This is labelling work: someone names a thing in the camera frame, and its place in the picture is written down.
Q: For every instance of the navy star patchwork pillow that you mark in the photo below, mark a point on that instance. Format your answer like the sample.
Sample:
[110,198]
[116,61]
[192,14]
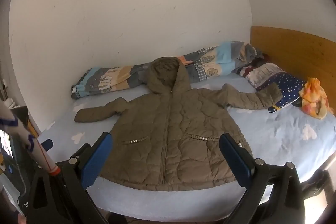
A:
[286,85]

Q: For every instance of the orange crumpled cloth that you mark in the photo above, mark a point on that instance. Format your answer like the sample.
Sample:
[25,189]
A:
[313,98]

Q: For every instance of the white stick with orange tip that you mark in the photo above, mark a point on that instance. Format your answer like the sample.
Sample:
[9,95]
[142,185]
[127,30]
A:
[23,134]

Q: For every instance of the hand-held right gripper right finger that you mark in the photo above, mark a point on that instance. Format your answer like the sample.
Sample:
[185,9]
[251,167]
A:
[237,161]

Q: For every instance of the patchwork cartoon print quilt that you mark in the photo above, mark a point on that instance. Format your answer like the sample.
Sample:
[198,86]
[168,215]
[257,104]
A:
[110,79]

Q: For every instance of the olive quilted hooded jacket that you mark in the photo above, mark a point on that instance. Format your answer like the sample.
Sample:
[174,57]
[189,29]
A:
[168,134]

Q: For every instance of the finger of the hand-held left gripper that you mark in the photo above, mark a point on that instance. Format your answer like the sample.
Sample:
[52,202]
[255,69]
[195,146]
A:
[47,145]

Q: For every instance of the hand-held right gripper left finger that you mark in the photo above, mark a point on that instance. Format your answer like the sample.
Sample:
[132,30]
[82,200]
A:
[95,161]

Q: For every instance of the wooden headboard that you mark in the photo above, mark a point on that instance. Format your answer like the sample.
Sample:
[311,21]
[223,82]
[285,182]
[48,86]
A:
[288,50]

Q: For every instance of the dark red cloth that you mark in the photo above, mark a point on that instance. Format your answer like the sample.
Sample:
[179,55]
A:
[246,70]

